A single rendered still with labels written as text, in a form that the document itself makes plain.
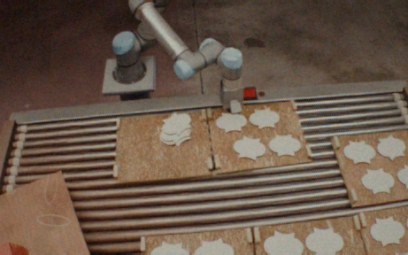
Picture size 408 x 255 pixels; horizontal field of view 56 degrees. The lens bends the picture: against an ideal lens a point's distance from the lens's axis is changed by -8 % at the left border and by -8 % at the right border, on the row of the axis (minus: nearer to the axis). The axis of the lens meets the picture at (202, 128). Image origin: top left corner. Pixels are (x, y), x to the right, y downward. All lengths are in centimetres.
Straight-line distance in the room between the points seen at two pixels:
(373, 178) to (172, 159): 85
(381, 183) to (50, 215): 132
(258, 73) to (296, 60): 37
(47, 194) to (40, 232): 17
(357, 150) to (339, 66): 191
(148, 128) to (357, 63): 234
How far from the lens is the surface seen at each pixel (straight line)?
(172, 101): 200
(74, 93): 355
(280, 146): 178
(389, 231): 168
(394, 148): 192
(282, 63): 360
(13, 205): 170
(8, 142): 205
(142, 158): 178
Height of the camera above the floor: 235
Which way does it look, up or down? 50 degrees down
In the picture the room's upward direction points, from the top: 4 degrees counter-clockwise
